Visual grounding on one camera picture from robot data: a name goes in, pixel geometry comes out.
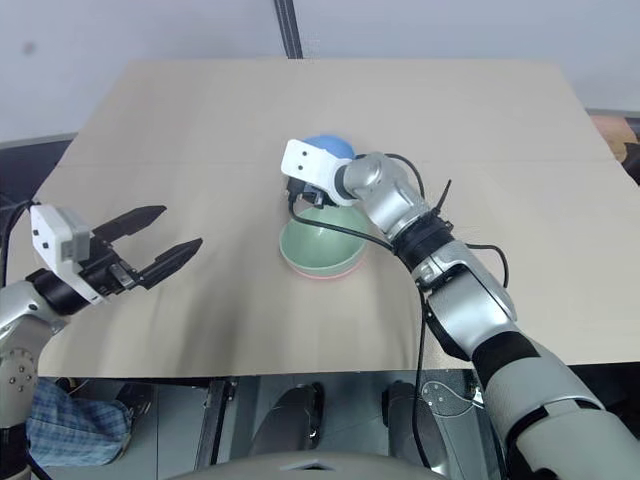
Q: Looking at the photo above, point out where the grey robot torso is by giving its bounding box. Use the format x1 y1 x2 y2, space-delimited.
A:
174 451 437 480

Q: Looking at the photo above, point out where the black cable tie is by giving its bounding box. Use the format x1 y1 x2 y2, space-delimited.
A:
432 179 454 217

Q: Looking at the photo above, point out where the green bowl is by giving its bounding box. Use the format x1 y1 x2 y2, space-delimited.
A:
278 204 374 277

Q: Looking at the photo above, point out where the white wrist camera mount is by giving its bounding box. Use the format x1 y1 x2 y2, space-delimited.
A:
29 203 109 307
279 139 362 208

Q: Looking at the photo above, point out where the dark patterned object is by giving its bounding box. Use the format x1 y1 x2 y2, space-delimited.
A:
586 111 640 187

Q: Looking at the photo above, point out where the pink bowl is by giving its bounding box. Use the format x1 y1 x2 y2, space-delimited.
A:
287 243 370 281

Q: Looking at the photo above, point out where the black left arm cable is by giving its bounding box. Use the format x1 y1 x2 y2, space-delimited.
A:
0 198 39 284

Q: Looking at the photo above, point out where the beige table cloth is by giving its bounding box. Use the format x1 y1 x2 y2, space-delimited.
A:
36 58 640 378

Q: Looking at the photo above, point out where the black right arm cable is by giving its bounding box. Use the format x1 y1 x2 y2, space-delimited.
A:
287 152 511 469

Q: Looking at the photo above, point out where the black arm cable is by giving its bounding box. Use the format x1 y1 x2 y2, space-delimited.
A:
287 152 511 469
0 198 39 284

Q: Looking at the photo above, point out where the blue plaid cloth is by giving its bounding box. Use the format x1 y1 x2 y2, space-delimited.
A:
25 377 133 470

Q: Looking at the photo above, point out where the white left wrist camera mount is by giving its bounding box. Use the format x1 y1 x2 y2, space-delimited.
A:
29 203 109 307

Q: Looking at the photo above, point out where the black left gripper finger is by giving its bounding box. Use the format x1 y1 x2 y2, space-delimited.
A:
92 204 168 247
135 237 205 292

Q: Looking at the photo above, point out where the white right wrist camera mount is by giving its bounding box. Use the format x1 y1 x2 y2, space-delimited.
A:
279 139 362 208

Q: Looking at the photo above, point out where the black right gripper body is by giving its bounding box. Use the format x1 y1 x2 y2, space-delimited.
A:
285 174 335 210

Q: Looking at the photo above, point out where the black table frame leg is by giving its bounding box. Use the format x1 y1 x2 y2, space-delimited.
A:
196 379 238 467

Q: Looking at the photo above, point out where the blue bowl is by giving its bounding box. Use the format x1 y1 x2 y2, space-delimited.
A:
302 133 358 162

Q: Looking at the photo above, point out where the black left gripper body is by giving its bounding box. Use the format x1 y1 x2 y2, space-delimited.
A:
78 233 152 298

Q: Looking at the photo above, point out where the dark rounded robot foot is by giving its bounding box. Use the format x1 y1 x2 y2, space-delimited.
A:
381 379 494 474
248 381 327 457

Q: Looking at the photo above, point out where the black vertical post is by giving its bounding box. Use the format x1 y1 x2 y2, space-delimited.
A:
273 0 304 61

